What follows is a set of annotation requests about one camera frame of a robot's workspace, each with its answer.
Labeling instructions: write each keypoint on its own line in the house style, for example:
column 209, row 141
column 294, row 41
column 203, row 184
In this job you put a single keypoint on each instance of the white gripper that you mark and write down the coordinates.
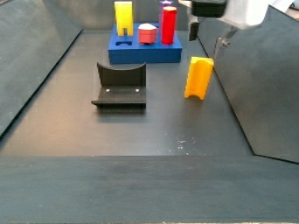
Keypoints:
column 239, row 13

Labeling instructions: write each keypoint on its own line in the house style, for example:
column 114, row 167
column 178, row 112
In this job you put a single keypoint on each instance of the orange arch block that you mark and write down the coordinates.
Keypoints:
column 199, row 77

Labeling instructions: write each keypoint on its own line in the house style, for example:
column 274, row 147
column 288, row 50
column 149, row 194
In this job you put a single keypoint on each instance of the blue shape sorter board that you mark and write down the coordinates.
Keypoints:
column 126, row 51

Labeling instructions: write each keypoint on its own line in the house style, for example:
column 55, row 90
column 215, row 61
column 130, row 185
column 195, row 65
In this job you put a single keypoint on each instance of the tall yellow arch block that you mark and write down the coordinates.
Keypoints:
column 125, row 18

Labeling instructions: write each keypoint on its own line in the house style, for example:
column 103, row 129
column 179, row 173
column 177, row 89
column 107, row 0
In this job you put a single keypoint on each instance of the red hexagonal prism block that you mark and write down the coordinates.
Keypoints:
column 169, row 24

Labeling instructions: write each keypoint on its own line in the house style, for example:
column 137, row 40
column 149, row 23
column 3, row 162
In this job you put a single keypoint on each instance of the purple star prism block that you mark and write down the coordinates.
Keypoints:
column 163, row 4

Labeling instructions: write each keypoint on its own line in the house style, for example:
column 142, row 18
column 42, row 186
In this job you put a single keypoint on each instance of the red pentagon prism block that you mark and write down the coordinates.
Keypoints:
column 147, row 34

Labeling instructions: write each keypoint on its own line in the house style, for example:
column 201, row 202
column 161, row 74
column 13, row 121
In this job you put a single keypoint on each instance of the black curved holder stand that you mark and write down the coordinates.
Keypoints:
column 122, row 87

